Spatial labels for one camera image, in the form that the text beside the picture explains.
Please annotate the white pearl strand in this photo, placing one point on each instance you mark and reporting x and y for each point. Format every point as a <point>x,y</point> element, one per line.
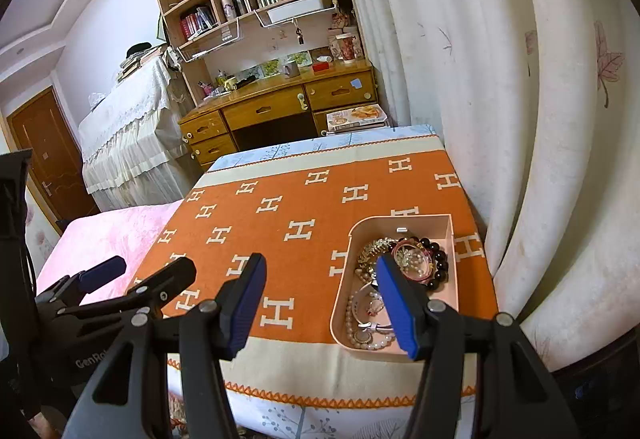
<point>367,345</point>

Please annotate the stack of books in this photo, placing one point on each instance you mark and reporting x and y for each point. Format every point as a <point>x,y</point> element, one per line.
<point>140,64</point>

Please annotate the row of red books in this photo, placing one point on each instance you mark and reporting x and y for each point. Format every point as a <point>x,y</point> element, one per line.
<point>197,24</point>

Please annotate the pink jewelry box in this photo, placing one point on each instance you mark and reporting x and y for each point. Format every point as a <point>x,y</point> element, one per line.
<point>430,224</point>

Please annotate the wooden desk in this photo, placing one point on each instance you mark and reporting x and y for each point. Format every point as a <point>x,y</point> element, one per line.
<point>265,109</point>

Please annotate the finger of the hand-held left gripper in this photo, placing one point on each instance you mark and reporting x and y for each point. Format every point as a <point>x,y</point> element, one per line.
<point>102,271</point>
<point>170,276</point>

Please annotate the blue sticky note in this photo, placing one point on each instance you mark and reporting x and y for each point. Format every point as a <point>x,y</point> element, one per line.
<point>356,84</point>

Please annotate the white plastic basket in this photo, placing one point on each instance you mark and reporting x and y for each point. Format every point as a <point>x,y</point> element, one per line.
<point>295,10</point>

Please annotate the brown wooden door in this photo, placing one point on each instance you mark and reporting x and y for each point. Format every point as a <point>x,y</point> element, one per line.
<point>45,154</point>

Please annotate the white lace-covered furniture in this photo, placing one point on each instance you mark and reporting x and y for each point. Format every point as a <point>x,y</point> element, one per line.
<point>130,129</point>

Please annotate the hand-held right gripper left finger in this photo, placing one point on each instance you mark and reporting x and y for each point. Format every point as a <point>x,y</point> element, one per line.
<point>247,304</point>

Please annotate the orange patterned blanket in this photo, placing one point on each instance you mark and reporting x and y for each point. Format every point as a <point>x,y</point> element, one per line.
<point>300,199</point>

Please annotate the grey mug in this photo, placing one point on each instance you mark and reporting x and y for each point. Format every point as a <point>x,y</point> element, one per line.
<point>291,69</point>

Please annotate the crystal pearl brooch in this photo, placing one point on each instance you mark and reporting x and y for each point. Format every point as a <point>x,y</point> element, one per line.
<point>372,251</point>

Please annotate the floral canister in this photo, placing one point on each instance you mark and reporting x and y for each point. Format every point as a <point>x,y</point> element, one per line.
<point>344,49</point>

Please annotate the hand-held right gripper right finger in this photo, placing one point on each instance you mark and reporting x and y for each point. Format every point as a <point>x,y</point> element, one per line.
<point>400,304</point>

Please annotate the black hat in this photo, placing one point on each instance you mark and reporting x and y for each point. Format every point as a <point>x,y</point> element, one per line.
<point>138,49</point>

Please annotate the red box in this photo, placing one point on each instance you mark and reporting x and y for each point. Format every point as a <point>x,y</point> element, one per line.
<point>322,66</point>

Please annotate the pink blanket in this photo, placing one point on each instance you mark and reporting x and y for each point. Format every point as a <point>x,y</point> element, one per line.
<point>110,234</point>

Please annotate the food picture magazine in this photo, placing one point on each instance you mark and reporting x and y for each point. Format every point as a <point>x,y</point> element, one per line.
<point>357,116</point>

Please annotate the white curtain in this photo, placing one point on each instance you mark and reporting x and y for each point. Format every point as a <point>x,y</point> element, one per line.
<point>525,119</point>

